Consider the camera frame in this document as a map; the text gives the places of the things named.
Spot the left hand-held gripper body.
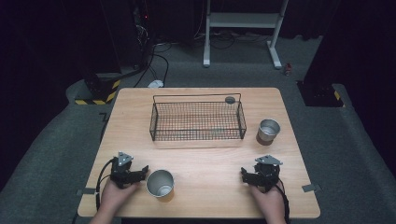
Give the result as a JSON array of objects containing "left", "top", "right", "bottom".
[{"left": 109, "top": 151, "right": 140, "bottom": 189}]

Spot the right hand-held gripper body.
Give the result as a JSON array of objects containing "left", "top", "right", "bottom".
[{"left": 252, "top": 154, "right": 284, "bottom": 192}]

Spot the orange metal cup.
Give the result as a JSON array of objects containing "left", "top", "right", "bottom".
[{"left": 145, "top": 169, "right": 176, "bottom": 203}]

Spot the silver metal cup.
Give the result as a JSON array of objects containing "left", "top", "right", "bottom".
[{"left": 256, "top": 118, "right": 282, "bottom": 147}]

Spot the black wire basket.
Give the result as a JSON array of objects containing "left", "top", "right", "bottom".
[{"left": 148, "top": 92, "right": 248, "bottom": 142}]

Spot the person's left hand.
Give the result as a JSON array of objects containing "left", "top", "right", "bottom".
[{"left": 100, "top": 178, "right": 142, "bottom": 217}]

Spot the person's right hand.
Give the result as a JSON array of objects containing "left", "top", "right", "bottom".
[{"left": 248, "top": 181, "right": 286, "bottom": 219}]

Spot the black yellow striped stand base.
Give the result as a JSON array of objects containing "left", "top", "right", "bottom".
[{"left": 74, "top": 72, "right": 122, "bottom": 106}]

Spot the black stand base yellow mark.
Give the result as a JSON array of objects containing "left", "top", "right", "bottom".
[{"left": 296, "top": 79, "right": 346, "bottom": 108}]

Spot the black computer tower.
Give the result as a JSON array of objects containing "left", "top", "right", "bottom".
[{"left": 132, "top": 0, "right": 157, "bottom": 69}]

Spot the white metal stand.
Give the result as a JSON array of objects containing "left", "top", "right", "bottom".
[{"left": 203, "top": 0, "right": 290, "bottom": 70}]

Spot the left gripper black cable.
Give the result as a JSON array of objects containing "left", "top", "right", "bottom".
[{"left": 94, "top": 158, "right": 116, "bottom": 211}]

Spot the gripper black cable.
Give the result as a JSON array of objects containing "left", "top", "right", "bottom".
[
  {"left": 94, "top": 158, "right": 116, "bottom": 211},
  {"left": 275, "top": 178, "right": 291, "bottom": 224}
]

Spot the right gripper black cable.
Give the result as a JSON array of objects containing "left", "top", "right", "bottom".
[{"left": 275, "top": 178, "right": 291, "bottom": 224}]

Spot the black floor cable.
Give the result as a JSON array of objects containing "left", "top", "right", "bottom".
[{"left": 133, "top": 43, "right": 173, "bottom": 89}]

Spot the bundle of floor cables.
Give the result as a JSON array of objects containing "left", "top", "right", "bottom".
[{"left": 193, "top": 28, "right": 273, "bottom": 51}]

